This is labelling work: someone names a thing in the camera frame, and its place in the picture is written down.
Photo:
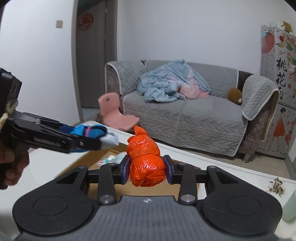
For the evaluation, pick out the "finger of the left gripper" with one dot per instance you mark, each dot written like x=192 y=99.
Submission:
x=51 y=141
x=29 y=123

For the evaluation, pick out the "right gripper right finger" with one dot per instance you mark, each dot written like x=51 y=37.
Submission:
x=187 y=176

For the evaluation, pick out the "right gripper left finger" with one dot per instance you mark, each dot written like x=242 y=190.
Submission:
x=107 y=176

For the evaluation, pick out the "orange plastic bag bundle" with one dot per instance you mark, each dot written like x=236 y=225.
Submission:
x=147 y=168

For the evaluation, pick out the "blue sock roll pink tie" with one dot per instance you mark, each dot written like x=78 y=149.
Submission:
x=98 y=132

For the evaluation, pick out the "person left hand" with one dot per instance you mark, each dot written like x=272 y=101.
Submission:
x=14 y=173

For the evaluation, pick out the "brown cardboard box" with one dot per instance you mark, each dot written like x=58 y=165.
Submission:
x=123 y=186

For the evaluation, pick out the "pink plastic chair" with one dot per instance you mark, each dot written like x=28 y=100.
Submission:
x=109 y=105

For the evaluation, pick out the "grey sofa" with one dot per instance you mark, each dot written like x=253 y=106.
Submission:
x=214 y=124

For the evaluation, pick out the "pink blanket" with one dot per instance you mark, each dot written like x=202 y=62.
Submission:
x=192 y=92

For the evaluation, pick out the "sunflower seed shells pile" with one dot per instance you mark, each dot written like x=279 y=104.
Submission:
x=276 y=186

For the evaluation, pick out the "light blue blanket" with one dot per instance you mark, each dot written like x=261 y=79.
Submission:
x=162 y=84

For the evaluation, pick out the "brown plush toy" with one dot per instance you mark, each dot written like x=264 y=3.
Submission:
x=234 y=95

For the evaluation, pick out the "mint green cup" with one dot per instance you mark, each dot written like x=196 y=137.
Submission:
x=289 y=209

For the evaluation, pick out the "grey door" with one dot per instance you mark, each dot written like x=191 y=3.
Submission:
x=96 y=29

